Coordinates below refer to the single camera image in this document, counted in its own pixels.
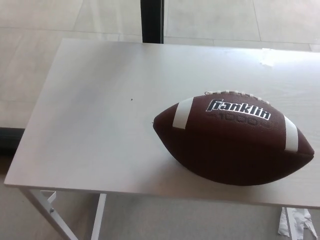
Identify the brown Franklin football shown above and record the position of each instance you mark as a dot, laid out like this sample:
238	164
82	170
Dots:
225	155

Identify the clear tape piece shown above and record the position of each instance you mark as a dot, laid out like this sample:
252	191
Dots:
266	58

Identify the black vertical window post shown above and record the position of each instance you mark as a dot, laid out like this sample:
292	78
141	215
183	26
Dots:
151	20

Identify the white metal desk frame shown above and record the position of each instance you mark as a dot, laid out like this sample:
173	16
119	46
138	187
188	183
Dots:
98	217

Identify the black floor rail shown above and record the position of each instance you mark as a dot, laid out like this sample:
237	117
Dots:
10	138

